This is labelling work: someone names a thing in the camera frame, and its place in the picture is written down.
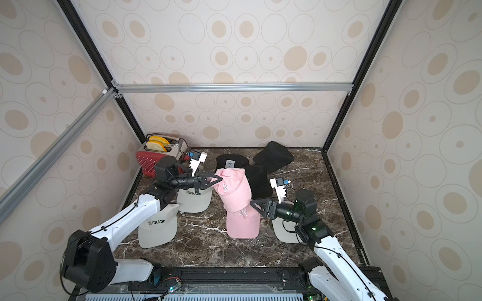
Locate black cap white patch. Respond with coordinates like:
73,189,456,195
215,154,249,170

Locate beige Colorado cap right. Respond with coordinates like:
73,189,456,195
272,218,299,244

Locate left aluminium frame bar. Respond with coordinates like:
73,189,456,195
1,88,116,222

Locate yellow toast slices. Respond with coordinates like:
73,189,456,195
146,135,170,153

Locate beige Colorado cap left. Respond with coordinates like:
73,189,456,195
138,204,179,248

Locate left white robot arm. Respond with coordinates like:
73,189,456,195
59,153,223,293

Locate horizontal aluminium frame bar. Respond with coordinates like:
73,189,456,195
115,82,353,94

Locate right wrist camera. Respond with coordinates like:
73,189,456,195
269,178,291,204

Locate pink cap with logo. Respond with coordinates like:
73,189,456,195
214,168,252,213

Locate beige colorado cap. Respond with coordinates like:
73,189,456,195
138,204,179,248
272,218,299,244

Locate black cap rear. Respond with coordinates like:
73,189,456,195
253,141,294,173

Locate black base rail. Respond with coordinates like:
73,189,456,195
60,258,323,293

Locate red polka dot toaster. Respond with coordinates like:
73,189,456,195
136,133,190,178

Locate black cap middle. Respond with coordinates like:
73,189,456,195
244,165,272,199

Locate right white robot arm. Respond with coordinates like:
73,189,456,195
251,189,391,300

